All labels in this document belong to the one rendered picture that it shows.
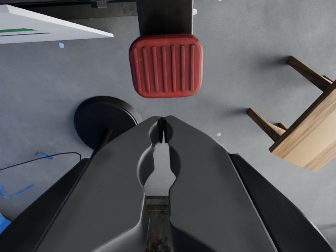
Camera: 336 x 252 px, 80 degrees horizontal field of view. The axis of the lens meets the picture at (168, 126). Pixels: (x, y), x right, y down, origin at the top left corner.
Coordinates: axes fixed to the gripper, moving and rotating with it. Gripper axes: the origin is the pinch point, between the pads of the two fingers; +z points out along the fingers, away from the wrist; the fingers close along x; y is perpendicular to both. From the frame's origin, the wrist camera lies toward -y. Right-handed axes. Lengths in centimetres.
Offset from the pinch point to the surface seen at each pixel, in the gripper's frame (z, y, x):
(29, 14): 31.2, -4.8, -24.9
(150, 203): 82, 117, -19
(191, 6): 14.5, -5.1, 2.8
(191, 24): 14.5, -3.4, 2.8
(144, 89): 9.0, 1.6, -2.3
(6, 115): 85, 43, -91
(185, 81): 9.0, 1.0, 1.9
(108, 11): 82, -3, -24
